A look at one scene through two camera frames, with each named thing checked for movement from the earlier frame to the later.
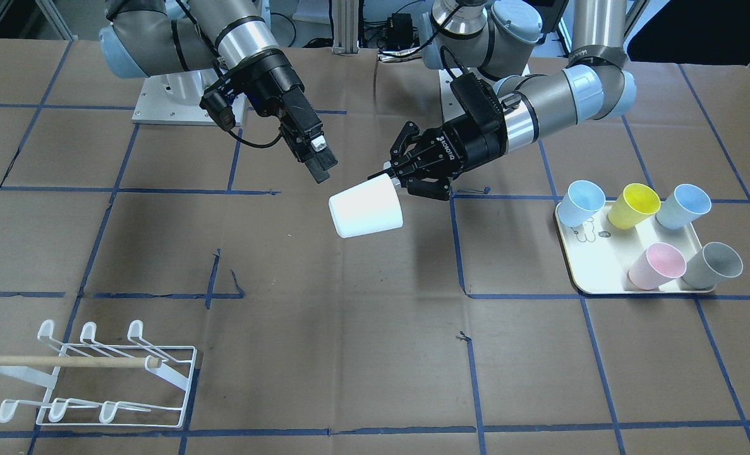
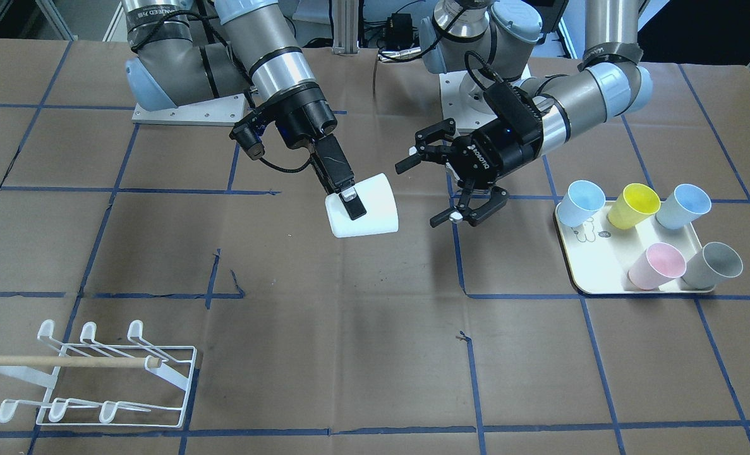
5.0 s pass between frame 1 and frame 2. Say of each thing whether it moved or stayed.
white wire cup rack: stayed
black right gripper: moved
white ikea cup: stayed
